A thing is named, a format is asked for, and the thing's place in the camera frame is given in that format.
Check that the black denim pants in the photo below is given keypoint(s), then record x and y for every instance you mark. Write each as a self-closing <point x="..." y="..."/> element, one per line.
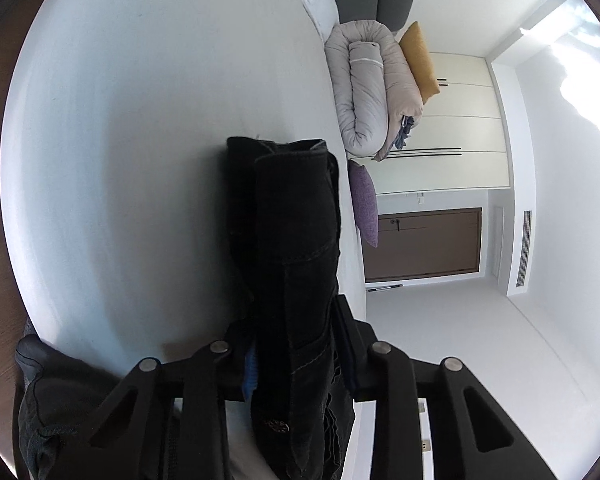
<point x="300" y="260"/>

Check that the white stick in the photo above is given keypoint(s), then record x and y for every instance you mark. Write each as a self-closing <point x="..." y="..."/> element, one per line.
<point x="385" y="287"/>

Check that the folded grey duvet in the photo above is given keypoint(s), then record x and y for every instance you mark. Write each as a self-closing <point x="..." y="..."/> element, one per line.
<point x="360" y="90"/>

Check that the beige wall socket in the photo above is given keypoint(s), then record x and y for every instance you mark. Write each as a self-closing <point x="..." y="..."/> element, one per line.
<point x="425" y="445"/>

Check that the white air vent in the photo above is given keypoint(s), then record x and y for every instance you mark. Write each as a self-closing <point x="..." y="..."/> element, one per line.
<point x="523" y="250"/>

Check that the yellow pillow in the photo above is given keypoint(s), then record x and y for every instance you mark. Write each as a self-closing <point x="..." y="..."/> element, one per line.
<point x="420" y="65"/>

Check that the purple pillow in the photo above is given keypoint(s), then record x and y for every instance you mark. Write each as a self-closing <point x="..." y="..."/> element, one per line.
<point x="365" y="200"/>

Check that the white wardrobe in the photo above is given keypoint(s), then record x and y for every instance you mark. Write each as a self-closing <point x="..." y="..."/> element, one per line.
<point x="460" y="105"/>

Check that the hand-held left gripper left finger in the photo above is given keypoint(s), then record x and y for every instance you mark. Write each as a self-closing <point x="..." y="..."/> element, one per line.
<point x="250" y="377"/>

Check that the brown door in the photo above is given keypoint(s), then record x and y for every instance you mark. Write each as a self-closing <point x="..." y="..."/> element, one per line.
<point x="425" y="245"/>

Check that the folded blue-grey cloth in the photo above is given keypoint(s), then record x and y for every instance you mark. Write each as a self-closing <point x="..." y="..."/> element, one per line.
<point x="405" y="132"/>

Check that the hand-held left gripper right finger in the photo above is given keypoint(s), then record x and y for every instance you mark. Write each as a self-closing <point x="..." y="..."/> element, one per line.
<point x="355" y="352"/>

